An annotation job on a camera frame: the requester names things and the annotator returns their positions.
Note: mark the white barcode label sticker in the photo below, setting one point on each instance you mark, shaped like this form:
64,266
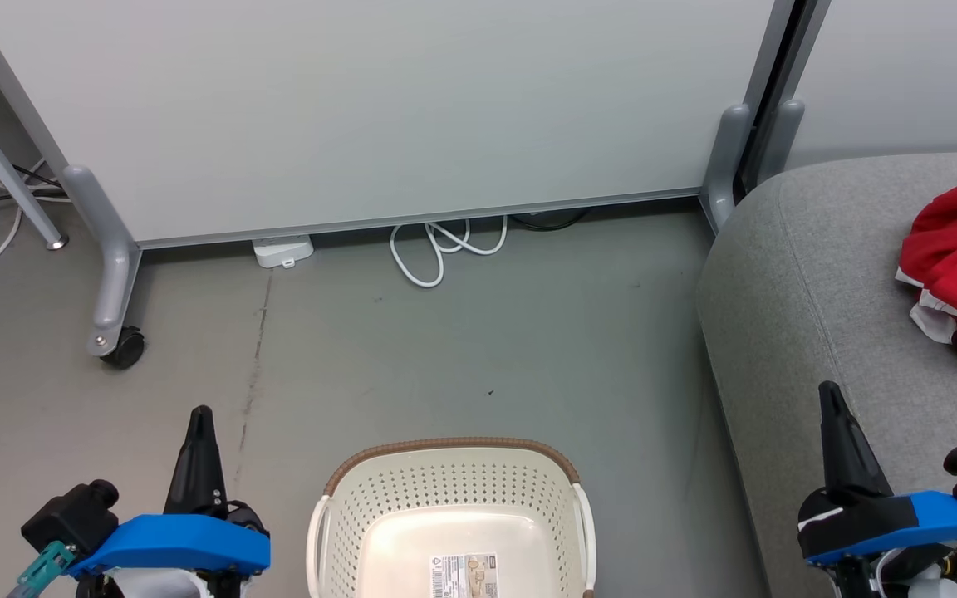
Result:
462,577

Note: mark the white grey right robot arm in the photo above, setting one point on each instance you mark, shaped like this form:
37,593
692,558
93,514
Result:
935,585

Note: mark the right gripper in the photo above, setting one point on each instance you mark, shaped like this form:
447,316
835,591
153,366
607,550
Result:
852,519

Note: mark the white power adapter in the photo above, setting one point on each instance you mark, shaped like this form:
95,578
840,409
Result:
279,251

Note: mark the white partition panel grey frame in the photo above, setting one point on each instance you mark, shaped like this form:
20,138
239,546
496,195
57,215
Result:
902,75
362,108

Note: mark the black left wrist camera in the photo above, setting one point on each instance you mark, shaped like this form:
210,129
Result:
71,515

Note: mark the grey fabric sofa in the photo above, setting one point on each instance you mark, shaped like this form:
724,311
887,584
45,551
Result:
819,274

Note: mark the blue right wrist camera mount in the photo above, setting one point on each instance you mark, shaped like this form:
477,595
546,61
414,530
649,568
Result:
935,515

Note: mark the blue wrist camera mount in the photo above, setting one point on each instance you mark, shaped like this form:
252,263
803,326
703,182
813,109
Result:
935,515
171,540

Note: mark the black caster wheel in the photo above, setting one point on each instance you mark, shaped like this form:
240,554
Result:
125,349

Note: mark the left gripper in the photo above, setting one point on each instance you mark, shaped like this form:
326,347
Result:
242,515

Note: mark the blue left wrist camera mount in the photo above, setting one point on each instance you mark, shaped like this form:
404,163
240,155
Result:
171,540

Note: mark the cream perforated laundry basket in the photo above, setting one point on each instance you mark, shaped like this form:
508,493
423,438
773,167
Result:
445,498

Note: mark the grey metal pole leg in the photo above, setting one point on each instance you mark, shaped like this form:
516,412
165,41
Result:
5,170

